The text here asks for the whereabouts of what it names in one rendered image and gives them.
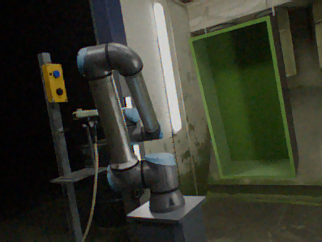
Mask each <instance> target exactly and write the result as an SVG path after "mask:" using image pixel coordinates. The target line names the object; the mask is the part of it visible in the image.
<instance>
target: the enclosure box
mask: <svg viewBox="0 0 322 242"><path fill-rule="evenodd" d="M205 37H207V38H208V39H206V38H205ZM188 41H189V44H190V47H191V54H192V57H193V62H194V64H195V72H196V75H197V78H198V83H199V86H200V93H201V96H202V98H203V104H204V109H205V114H206V117H207V122H208V127H209V132H210V136H211V138H212V143H213V148H214V153H215V156H216V159H217V166H218V169H219V172H220V177H221V179H280V178H296V177H297V169H298V163H299V155H298V147H297V140H296V135H295V131H294V121H293V117H292V110H291V104H290V95H289V90H288V86H287V79H286V71H285V64H284V59H283V56H282V48H281V41H280V33H279V29H278V25H277V16H276V15H268V16H266V17H264V18H259V19H256V20H251V21H249V22H246V23H242V24H239V25H234V26H232V27H229V28H224V29H222V30H217V31H215V32H209V33H206V34H204V35H200V36H197V37H192V38H189V39H188Z"/></svg>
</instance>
